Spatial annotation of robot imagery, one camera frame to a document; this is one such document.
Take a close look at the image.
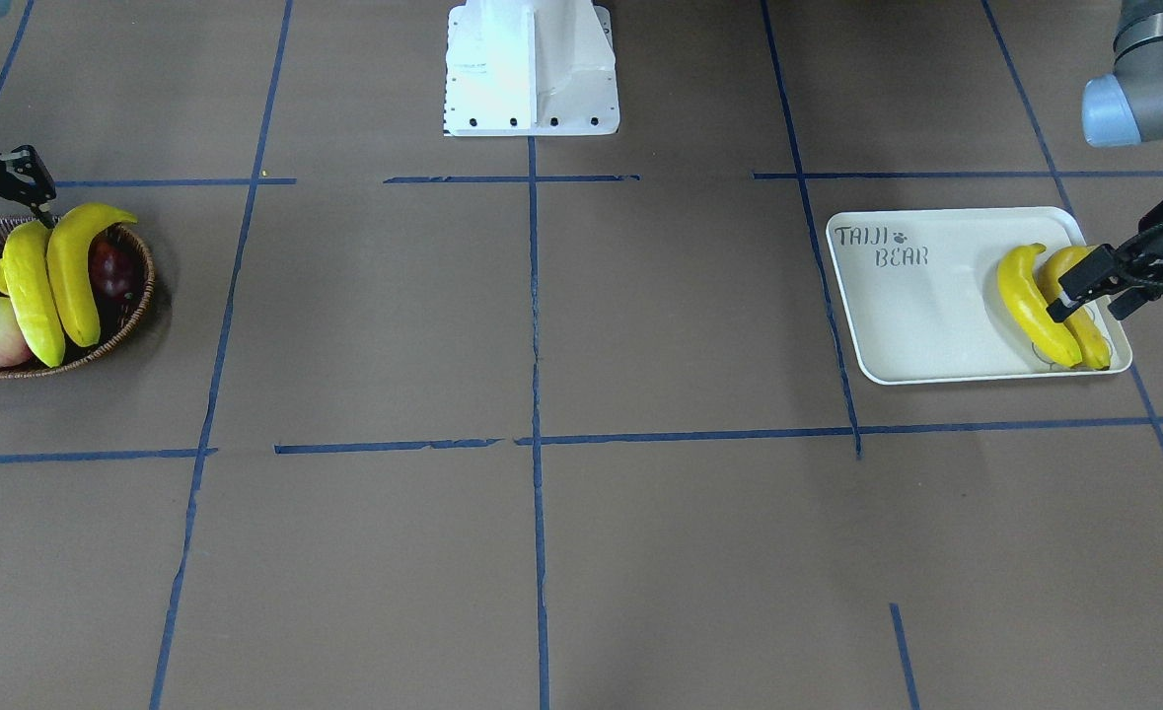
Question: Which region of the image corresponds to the cream bear tray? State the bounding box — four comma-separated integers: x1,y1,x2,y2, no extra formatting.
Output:
825,206,1092,384

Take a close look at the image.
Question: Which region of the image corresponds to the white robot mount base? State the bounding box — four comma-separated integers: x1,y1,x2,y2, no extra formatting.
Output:
443,1,621,136

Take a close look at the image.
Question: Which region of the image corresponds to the dark red plum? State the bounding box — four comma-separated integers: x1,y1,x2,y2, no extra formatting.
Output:
90,237,143,303

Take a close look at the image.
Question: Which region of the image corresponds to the brown wicker basket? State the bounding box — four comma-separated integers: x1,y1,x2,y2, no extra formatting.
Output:
0,222,157,381

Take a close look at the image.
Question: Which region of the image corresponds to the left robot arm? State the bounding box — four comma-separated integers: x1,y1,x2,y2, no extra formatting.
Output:
1047,1,1163,322

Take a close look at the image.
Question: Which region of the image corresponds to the yellow banana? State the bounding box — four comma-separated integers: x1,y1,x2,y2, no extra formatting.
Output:
47,203,136,349
0,220,66,368
996,243,1083,369
1037,246,1112,370

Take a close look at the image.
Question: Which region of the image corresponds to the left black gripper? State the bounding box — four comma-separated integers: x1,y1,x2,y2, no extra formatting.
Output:
1046,199,1163,324

